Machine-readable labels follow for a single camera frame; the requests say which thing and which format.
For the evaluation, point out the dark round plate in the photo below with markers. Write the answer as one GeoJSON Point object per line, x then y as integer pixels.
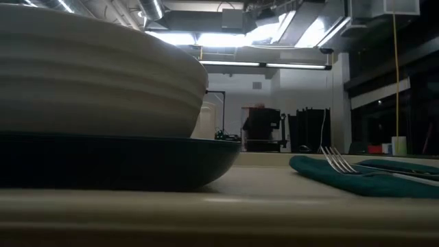
{"type": "Point", "coordinates": [120, 161]}

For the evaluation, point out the teal cloth napkin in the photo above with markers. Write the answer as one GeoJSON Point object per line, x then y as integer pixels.
{"type": "Point", "coordinates": [319, 173]}

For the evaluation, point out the silver fork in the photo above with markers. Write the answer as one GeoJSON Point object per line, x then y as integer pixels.
{"type": "Point", "coordinates": [337, 161]}

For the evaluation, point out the white ceramic bowl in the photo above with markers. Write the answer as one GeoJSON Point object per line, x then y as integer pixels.
{"type": "Point", "coordinates": [96, 79]}

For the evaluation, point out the silver table knife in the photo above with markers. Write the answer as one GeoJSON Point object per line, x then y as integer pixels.
{"type": "Point", "coordinates": [411, 172]}

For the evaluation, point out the beige plastic tray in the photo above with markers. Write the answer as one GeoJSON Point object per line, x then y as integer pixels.
{"type": "Point", "coordinates": [219, 212]}

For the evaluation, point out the black monitor on stand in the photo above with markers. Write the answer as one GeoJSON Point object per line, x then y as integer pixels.
{"type": "Point", "coordinates": [264, 120]}

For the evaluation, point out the long LED light bar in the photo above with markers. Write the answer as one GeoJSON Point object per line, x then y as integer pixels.
{"type": "Point", "coordinates": [260, 64]}

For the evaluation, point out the black folding panels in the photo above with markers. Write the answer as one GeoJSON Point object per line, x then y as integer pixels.
{"type": "Point", "coordinates": [308, 127]}

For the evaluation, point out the red box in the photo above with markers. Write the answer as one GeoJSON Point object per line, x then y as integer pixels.
{"type": "Point", "coordinates": [374, 149]}

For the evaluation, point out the small white blue box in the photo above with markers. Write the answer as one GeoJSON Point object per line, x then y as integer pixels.
{"type": "Point", "coordinates": [387, 149]}

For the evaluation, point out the pale green roll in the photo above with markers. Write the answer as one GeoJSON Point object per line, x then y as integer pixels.
{"type": "Point", "coordinates": [399, 147]}

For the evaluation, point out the white ceiling box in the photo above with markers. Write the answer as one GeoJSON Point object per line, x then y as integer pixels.
{"type": "Point", "coordinates": [401, 7]}

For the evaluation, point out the black gantry frame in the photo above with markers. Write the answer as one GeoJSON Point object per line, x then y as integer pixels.
{"type": "Point", "coordinates": [223, 109]}

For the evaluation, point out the grey wall vent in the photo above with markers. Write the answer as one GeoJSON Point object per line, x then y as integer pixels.
{"type": "Point", "coordinates": [257, 85]}

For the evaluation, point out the black security camera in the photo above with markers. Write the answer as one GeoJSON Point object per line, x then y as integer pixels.
{"type": "Point", "coordinates": [326, 50]}

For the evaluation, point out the silver ventilation duct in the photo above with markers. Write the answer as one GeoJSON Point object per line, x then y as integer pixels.
{"type": "Point", "coordinates": [152, 8]}

